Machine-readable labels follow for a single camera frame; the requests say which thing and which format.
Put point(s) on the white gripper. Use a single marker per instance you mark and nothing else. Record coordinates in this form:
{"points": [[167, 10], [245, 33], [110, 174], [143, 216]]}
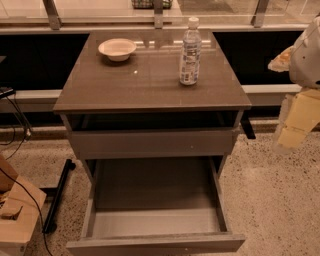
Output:
{"points": [[305, 63]]}

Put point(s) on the clear plastic water bottle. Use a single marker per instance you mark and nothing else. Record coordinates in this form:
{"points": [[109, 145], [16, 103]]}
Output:
{"points": [[190, 54]]}

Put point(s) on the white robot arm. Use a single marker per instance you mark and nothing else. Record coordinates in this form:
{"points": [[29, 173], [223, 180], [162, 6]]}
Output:
{"points": [[304, 67]]}

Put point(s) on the grey drawer cabinet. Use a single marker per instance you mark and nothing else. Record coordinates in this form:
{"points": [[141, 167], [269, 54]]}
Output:
{"points": [[144, 93]]}

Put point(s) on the open grey middle drawer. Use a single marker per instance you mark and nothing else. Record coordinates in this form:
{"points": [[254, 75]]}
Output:
{"points": [[155, 207]]}

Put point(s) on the closed grey top drawer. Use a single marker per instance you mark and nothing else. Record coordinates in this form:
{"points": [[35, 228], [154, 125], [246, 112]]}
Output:
{"points": [[151, 144]]}

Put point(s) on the black bar behind cabinet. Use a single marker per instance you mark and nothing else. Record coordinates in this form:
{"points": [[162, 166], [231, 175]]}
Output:
{"points": [[246, 126]]}

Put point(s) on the white paper bowl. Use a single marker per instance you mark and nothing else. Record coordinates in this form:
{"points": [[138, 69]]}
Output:
{"points": [[117, 50]]}

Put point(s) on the black metal floor bar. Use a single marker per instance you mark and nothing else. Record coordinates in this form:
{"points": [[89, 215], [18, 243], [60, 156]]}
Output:
{"points": [[55, 193]]}

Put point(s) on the cardboard box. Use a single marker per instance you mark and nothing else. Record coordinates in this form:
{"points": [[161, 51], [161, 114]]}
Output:
{"points": [[19, 212]]}

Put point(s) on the metal window rail frame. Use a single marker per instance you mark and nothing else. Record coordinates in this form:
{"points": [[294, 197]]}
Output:
{"points": [[18, 16]]}

